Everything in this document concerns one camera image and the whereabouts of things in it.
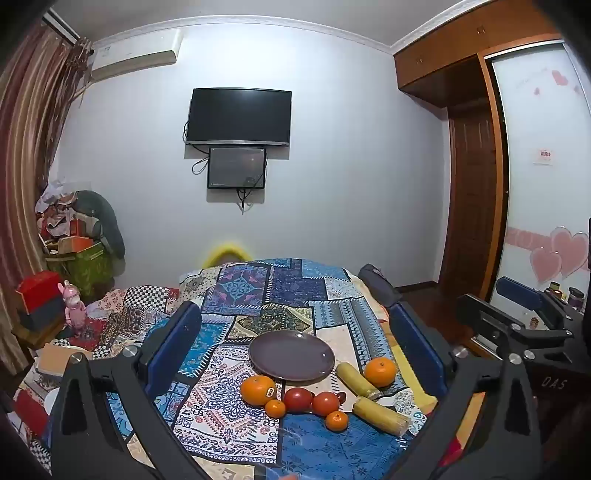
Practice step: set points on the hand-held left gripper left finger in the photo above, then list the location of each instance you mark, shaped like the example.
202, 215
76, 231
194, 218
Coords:
171, 344

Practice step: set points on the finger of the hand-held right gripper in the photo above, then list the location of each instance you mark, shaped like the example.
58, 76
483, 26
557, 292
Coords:
519, 291
485, 316

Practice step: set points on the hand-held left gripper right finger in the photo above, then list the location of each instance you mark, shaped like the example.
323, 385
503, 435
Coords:
415, 346

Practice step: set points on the dark red grape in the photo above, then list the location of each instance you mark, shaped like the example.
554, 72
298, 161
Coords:
342, 397

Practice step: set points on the large orange with sticker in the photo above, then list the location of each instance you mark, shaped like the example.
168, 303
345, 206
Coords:
256, 390

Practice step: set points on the red tomato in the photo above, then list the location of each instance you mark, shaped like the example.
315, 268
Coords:
325, 403
298, 399

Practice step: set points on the small tangerine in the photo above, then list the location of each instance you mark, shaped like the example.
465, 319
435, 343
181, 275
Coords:
337, 421
275, 409

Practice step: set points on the dark purple round plate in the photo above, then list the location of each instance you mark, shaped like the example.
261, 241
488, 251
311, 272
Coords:
291, 356

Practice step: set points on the checkered floral bedsheet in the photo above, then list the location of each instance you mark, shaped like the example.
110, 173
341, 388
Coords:
138, 300

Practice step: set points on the pink heart stickers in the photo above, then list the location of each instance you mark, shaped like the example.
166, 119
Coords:
561, 254

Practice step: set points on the dark bag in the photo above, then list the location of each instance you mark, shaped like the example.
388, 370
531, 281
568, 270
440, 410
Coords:
376, 284

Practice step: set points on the pink toy figure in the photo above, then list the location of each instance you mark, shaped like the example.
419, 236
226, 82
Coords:
74, 307

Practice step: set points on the wooden door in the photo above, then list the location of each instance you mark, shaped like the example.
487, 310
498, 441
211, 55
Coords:
471, 198

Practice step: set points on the yellow curved item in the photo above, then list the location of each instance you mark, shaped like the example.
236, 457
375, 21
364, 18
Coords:
226, 251

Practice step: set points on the cardboard box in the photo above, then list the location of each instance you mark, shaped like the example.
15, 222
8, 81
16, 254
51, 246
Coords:
60, 357

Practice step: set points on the green patterned box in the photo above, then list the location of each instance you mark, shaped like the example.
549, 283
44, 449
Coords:
87, 267

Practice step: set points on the blue patchwork blanket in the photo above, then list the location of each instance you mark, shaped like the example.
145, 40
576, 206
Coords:
277, 295

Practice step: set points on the dark grey box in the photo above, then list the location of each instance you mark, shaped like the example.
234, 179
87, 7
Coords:
44, 314

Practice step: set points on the grey plush cushion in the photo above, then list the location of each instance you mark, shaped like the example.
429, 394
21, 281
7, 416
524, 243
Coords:
108, 221

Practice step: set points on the white and red paper label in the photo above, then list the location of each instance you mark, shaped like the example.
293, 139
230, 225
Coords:
545, 156

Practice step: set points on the red box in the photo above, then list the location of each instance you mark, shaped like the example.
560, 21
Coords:
39, 288

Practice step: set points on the pile of clutter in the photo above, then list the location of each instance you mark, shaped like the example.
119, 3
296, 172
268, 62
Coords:
60, 217

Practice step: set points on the white sliding wardrobe door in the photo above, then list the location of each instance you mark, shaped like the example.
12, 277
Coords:
535, 115

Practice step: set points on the striped brown curtain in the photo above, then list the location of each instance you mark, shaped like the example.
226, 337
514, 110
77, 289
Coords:
27, 161

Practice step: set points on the wooden wardrobe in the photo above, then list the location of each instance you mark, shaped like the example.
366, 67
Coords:
443, 55

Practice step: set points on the white air conditioner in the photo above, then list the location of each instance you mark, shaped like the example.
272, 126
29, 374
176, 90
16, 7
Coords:
134, 55

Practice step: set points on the small black wall monitor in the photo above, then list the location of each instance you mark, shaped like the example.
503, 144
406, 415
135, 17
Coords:
236, 167

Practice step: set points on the black wall television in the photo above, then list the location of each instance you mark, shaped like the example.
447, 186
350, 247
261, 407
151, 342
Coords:
238, 115

